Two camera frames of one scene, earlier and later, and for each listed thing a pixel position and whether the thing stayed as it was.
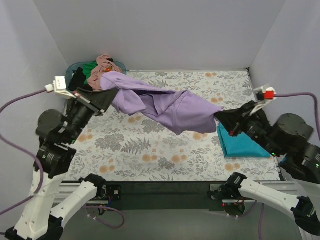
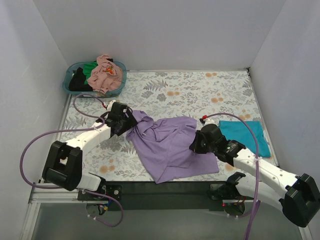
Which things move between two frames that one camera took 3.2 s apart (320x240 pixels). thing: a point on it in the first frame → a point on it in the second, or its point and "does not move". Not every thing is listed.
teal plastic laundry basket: [70, 71] does not move
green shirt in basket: [87, 69] does not move
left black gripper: [91, 103] → [129, 120]
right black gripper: [240, 122] → [196, 142]
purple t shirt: [173, 112] → [163, 145]
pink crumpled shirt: [104, 65] does not move
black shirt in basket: [78, 81] does not move
